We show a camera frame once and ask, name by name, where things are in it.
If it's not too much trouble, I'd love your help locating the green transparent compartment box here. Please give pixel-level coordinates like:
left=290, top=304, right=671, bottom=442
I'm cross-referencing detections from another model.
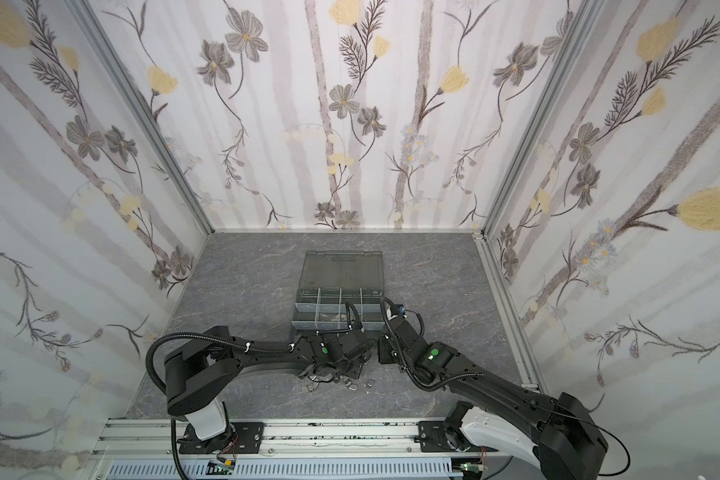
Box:
left=291, top=250, right=385, bottom=332

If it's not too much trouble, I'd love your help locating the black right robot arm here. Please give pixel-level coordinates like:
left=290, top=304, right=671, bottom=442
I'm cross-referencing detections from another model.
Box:
left=383, top=315, right=609, bottom=479

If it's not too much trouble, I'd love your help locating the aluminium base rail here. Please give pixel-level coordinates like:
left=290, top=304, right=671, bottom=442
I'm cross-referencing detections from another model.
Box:
left=89, top=416, right=583, bottom=480

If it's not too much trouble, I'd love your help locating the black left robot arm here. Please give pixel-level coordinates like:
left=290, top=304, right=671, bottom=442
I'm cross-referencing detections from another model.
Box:
left=145, top=326, right=371, bottom=444

